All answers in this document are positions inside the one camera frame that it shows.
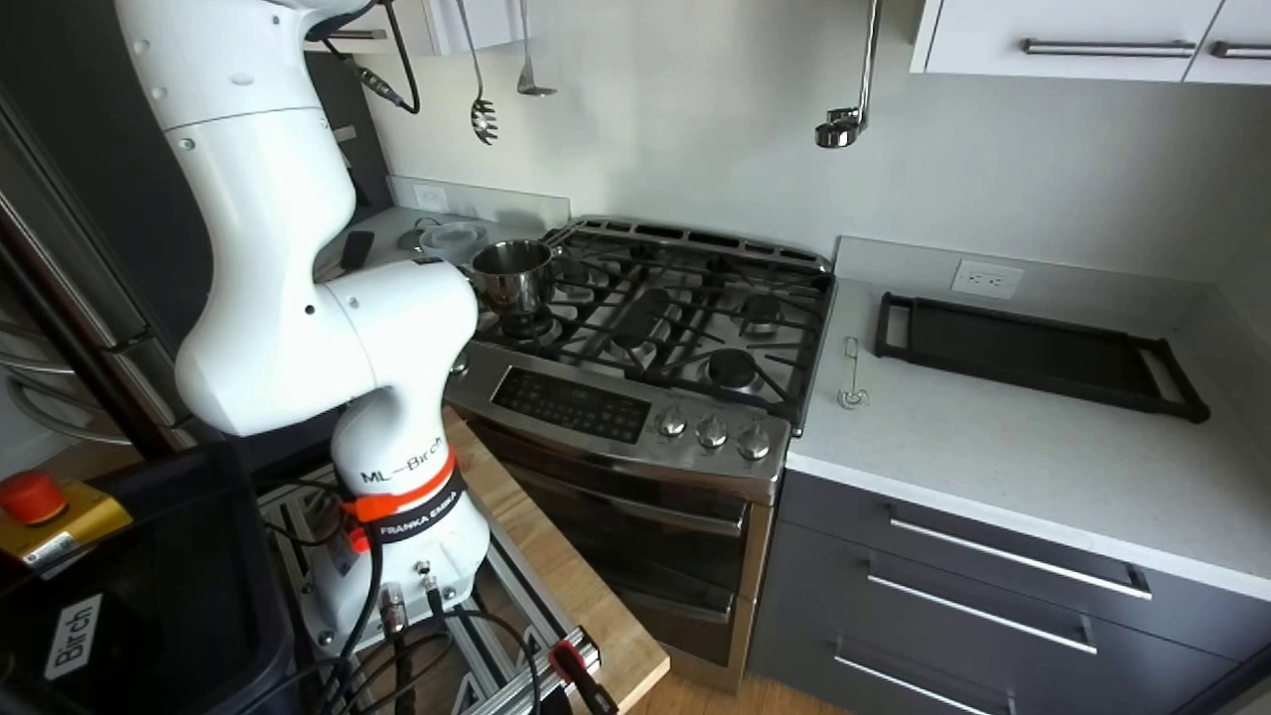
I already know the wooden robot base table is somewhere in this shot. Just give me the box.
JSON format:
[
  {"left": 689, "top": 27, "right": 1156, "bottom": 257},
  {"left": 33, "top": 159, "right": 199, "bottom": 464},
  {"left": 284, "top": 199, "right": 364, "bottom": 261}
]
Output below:
[{"left": 253, "top": 404, "right": 674, "bottom": 715}]

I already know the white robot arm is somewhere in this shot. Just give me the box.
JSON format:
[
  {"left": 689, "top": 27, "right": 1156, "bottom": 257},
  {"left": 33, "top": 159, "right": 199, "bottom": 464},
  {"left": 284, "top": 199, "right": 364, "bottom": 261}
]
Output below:
[{"left": 115, "top": 0, "right": 487, "bottom": 649}]

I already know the stainless steel gas stove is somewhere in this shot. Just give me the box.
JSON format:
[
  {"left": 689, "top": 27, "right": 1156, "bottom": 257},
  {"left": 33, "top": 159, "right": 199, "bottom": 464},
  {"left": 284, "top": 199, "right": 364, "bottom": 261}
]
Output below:
[{"left": 444, "top": 219, "right": 833, "bottom": 689}]

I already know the small steel pot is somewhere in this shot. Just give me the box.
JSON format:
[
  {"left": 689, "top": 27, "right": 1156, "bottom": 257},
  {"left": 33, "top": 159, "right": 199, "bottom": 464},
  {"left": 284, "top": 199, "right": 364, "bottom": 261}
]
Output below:
[{"left": 468, "top": 240, "right": 552, "bottom": 316}]

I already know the hanging slotted spoon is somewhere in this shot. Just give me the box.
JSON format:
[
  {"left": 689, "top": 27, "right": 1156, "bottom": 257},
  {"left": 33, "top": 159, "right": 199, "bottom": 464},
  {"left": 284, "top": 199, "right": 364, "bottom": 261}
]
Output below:
[{"left": 458, "top": 0, "right": 501, "bottom": 149}]

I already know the hanging metal ladle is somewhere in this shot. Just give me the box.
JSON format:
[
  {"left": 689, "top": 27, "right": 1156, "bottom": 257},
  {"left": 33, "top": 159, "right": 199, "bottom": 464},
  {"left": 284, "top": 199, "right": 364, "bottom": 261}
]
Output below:
[{"left": 809, "top": 0, "right": 891, "bottom": 157}]

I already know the dark lower drawer cabinet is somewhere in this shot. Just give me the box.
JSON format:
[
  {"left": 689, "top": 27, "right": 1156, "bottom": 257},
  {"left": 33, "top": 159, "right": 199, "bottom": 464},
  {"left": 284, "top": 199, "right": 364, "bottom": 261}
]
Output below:
[{"left": 750, "top": 475, "right": 1271, "bottom": 715}]

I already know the black griddle tray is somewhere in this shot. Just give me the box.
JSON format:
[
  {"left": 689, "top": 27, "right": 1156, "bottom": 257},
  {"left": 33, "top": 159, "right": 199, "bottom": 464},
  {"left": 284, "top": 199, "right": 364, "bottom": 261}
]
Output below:
[{"left": 875, "top": 293, "right": 1212, "bottom": 420}]

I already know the white upper cabinet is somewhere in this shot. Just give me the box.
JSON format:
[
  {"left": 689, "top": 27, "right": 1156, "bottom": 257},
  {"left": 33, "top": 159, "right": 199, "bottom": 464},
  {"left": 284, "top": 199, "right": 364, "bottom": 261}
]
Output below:
[{"left": 910, "top": 0, "right": 1271, "bottom": 87}]

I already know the red emergency stop button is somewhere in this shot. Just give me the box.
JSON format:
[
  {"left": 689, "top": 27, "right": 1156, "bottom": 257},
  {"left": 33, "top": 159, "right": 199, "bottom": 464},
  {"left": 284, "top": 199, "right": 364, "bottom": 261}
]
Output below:
[{"left": 0, "top": 475, "right": 68, "bottom": 528}]

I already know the white wall outlet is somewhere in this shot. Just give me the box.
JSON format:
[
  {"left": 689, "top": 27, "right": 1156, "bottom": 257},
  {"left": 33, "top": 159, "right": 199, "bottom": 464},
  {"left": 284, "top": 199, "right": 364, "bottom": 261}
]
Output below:
[{"left": 955, "top": 257, "right": 1025, "bottom": 297}]

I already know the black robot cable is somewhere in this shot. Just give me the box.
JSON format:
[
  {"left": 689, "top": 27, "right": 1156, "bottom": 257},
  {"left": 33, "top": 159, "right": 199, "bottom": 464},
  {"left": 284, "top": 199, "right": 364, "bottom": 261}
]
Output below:
[{"left": 315, "top": 0, "right": 428, "bottom": 121}]

